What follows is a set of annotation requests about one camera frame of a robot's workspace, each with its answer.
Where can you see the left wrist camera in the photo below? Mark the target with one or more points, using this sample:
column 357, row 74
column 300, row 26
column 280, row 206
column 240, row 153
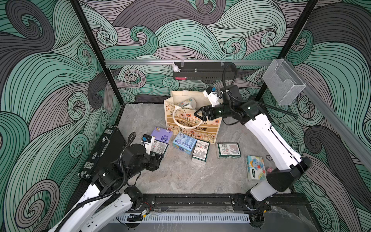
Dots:
column 148, row 141

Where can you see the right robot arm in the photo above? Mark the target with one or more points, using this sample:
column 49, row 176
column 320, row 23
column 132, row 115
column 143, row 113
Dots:
column 290, row 166

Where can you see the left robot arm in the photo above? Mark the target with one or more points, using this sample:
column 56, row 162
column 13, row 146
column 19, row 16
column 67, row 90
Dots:
column 108, row 195

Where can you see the green botare tissue pack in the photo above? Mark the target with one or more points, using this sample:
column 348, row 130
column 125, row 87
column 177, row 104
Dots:
column 159, row 147

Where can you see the black hard carry case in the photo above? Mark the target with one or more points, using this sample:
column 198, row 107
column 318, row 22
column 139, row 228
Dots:
column 106, row 150

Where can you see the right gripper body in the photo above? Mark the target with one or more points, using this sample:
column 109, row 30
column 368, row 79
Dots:
column 222, row 110

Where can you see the colourful splash tissue pack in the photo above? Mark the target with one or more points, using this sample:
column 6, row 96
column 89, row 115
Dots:
column 188, row 104

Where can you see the white cable duct strip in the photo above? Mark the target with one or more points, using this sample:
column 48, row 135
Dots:
column 196, row 218

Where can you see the purple tissue pack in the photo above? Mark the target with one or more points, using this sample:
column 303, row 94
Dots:
column 162, row 135

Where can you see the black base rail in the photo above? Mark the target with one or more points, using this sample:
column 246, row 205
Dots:
column 235, row 202

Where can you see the green barcode tissue pack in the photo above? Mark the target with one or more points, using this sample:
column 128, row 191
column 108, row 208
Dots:
column 228, row 150

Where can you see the light blue tissue pack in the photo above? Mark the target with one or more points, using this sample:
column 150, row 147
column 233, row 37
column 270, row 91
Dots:
column 184, row 143

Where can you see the green white tissue pack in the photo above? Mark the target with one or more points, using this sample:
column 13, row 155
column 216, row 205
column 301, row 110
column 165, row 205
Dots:
column 200, row 152

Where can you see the clear plastic wall bin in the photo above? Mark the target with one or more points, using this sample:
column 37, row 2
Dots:
column 283, row 81

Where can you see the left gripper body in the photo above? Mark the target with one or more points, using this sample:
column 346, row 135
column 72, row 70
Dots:
column 150, row 162

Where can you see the blue cartoon tissue pack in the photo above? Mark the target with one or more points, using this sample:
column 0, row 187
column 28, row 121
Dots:
column 255, row 169

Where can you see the floral canvas tote bag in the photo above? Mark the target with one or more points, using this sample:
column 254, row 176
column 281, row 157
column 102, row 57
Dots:
column 180, row 120

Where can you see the white bunny figurine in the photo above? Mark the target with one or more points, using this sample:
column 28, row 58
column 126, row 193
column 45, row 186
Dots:
column 176, row 68

